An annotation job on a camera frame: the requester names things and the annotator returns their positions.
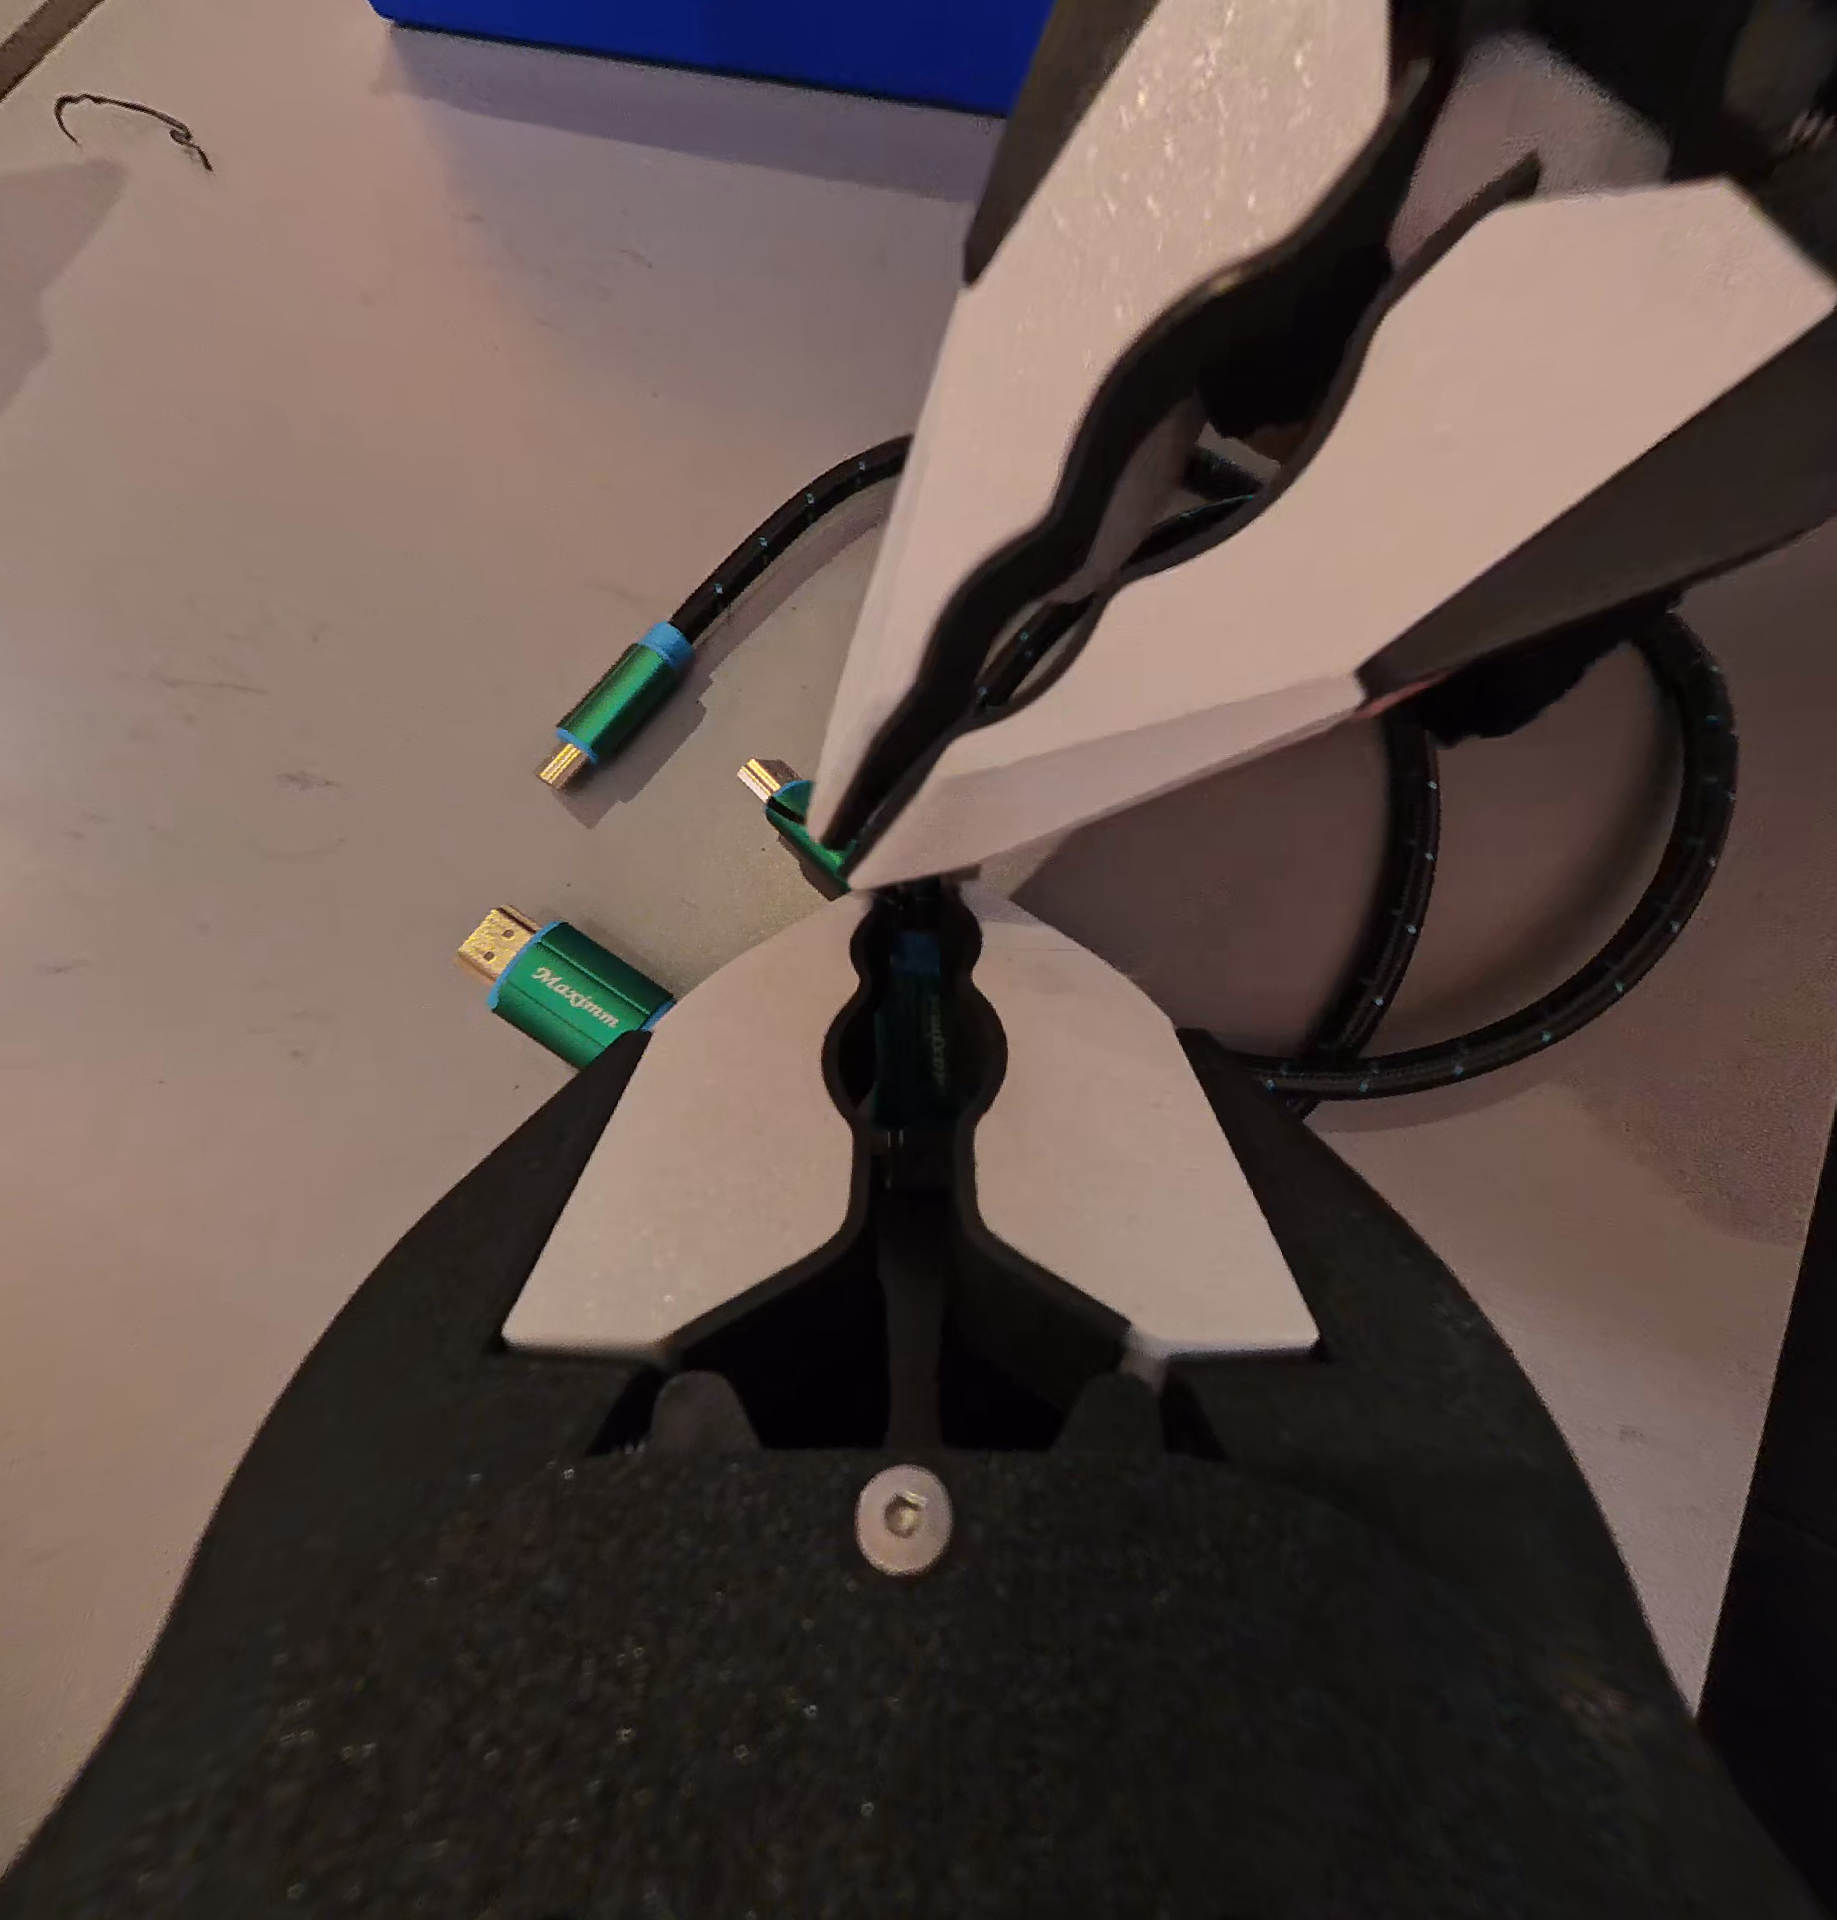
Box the black twist tie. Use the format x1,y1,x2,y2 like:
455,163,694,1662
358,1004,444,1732
52,90,219,175

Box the black braided cable green plugs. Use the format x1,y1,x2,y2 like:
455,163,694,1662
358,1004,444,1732
455,432,920,1074
735,435,1745,1158

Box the person's dark clothing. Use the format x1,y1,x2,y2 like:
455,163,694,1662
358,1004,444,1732
1695,960,1837,1920

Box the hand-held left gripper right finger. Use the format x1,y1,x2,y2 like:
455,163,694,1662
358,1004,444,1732
948,895,1323,1371

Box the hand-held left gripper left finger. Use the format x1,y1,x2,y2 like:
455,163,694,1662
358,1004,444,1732
501,896,881,1368

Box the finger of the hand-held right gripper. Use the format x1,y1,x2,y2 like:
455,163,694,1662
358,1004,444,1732
810,0,1464,889
846,177,1837,899

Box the blue storage bin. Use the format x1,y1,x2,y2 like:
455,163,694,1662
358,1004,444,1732
371,0,1059,122

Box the grey desk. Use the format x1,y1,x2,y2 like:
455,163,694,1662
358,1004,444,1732
0,0,1837,1717

